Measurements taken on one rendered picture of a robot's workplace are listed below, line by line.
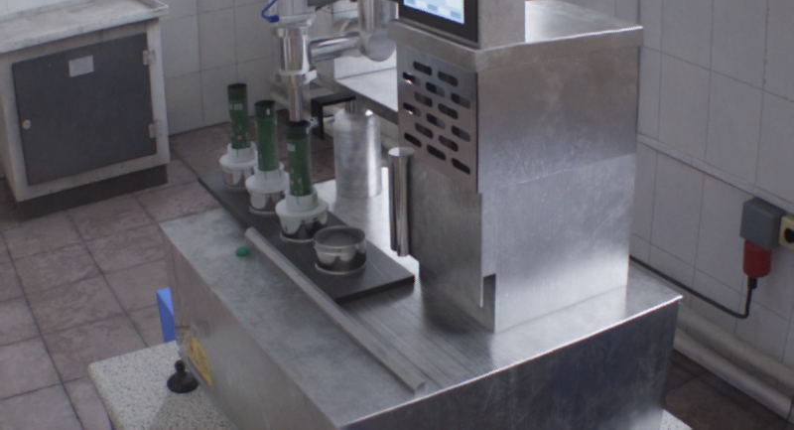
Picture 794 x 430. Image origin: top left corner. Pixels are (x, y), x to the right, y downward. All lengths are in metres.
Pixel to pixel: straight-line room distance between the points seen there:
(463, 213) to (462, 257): 0.06
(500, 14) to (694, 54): 1.79
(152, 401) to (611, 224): 0.77
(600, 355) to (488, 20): 0.43
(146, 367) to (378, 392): 0.68
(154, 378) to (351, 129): 0.52
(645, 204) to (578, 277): 1.85
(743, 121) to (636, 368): 1.50
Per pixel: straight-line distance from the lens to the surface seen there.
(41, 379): 3.14
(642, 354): 1.26
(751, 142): 2.68
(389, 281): 1.25
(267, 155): 1.43
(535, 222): 1.13
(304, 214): 1.34
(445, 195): 1.14
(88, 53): 4.14
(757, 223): 2.63
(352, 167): 1.50
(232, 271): 1.33
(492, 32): 1.02
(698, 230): 2.91
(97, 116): 4.22
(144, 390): 1.60
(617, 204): 1.21
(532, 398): 1.16
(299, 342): 1.16
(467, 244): 1.12
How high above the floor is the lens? 1.62
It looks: 24 degrees down
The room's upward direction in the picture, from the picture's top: 1 degrees counter-clockwise
